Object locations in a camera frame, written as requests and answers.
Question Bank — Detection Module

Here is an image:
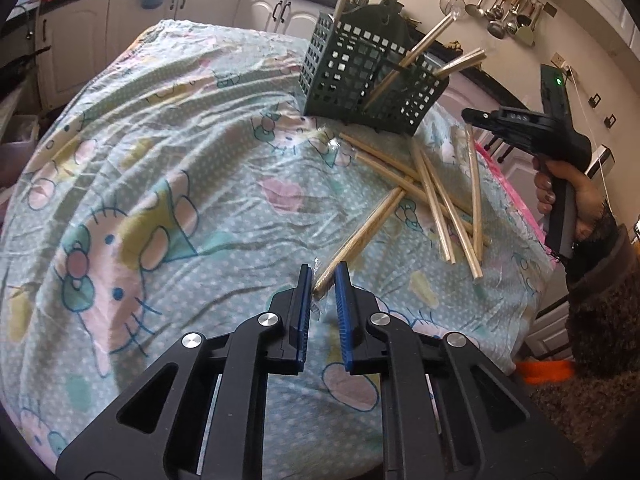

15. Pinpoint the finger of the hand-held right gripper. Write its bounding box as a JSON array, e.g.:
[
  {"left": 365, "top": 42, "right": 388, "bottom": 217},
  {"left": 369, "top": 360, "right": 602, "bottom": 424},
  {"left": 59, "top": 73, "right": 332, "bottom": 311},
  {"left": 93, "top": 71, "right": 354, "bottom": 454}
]
[{"left": 461, "top": 107, "right": 506, "bottom": 134}]

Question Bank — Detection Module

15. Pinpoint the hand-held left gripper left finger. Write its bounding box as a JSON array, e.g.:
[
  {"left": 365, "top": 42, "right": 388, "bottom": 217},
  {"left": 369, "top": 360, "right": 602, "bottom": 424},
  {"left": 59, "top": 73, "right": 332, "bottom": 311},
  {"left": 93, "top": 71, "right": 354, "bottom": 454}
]
[{"left": 55, "top": 264, "right": 314, "bottom": 480}]

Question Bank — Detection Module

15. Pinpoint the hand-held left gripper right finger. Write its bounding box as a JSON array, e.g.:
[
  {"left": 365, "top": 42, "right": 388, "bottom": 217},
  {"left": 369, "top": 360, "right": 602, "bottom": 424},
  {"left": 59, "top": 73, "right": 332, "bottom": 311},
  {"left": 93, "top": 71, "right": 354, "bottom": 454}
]
[{"left": 335, "top": 261, "right": 587, "bottom": 480}]

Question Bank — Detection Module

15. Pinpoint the bunch of wooden chopsticks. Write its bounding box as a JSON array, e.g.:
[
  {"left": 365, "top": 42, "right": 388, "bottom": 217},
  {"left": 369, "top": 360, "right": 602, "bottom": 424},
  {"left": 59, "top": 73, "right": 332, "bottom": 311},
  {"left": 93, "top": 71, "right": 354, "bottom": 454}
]
[{"left": 337, "top": 122, "right": 493, "bottom": 281}]

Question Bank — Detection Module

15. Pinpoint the dark green utensil basket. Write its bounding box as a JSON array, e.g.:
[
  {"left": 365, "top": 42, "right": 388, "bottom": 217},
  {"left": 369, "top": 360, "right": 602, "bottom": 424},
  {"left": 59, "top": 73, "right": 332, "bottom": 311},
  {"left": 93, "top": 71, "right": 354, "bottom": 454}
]
[{"left": 299, "top": 2, "right": 449, "bottom": 137}]

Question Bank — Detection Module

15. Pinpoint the person's right forearm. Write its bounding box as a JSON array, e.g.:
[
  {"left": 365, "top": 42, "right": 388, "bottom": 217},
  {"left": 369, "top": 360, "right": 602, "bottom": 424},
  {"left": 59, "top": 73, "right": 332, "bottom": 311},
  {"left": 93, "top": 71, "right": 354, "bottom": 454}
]
[{"left": 565, "top": 200, "right": 640, "bottom": 377}]

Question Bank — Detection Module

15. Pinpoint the person's right hand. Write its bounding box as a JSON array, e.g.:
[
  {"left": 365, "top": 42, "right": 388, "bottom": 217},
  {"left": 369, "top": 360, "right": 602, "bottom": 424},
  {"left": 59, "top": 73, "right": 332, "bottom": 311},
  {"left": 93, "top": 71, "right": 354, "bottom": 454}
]
[{"left": 532, "top": 160, "right": 609, "bottom": 241}]

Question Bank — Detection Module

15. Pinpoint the pink blanket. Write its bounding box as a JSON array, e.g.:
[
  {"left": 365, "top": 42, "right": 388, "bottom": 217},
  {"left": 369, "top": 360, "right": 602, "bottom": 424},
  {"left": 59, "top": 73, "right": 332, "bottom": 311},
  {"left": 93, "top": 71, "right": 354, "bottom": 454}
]
[{"left": 474, "top": 141, "right": 557, "bottom": 267}]

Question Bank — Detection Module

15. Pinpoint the large steel ladle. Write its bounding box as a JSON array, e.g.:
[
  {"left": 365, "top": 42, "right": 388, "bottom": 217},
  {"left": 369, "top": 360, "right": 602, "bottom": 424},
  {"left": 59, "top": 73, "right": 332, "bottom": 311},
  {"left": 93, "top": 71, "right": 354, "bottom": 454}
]
[{"left": 487, "top": 0, "right": 507, "bottom": 40}]

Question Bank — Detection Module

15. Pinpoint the green spatula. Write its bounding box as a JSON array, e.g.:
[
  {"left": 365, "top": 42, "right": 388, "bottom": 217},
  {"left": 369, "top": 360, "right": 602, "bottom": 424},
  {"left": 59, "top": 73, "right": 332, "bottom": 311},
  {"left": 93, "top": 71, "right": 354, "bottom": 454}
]
[{"left": 514, "top": 3, "right": 544, "bottom": 47}]

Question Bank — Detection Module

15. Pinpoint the cartoon printed bedsheet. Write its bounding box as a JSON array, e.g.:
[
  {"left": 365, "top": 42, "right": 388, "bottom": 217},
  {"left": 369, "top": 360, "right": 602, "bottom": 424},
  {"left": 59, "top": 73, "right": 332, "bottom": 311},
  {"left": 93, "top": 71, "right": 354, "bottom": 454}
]
[{"left": 0, "top": 19, "right": 555, "bottom": 480}]

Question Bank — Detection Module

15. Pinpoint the orange cloth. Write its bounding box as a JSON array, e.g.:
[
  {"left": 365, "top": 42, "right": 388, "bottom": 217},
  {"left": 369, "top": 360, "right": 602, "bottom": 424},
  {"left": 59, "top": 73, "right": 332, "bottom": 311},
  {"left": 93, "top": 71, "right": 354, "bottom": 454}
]
[{"left": 514, "top": 358, "right": 575, "bottom": 387}]

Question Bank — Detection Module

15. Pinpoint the brown fuzzy clothing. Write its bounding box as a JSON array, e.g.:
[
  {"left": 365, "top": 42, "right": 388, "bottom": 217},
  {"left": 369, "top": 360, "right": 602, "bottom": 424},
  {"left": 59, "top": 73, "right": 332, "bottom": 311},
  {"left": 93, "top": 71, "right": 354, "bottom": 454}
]
[{"left": 522, "top": 370, "right": 640, "bottom": 480}]

